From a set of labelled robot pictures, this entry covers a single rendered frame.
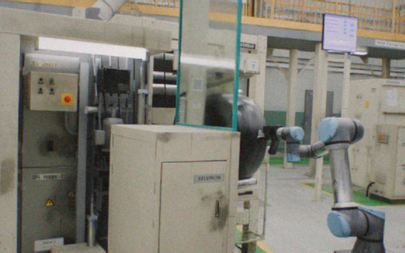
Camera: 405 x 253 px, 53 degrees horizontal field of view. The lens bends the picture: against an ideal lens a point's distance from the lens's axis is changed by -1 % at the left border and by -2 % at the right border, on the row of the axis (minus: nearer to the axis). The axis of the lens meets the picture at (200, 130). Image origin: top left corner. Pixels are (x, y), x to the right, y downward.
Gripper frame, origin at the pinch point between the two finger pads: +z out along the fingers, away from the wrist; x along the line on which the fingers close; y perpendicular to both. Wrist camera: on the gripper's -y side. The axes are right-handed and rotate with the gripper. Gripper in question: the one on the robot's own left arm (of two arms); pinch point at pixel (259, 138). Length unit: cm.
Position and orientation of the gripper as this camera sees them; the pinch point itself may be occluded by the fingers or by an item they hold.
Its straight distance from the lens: 253.4
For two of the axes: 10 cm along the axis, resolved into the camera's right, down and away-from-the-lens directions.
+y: -0.2, -10.0, 0.4
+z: -5.1, 0.4, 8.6
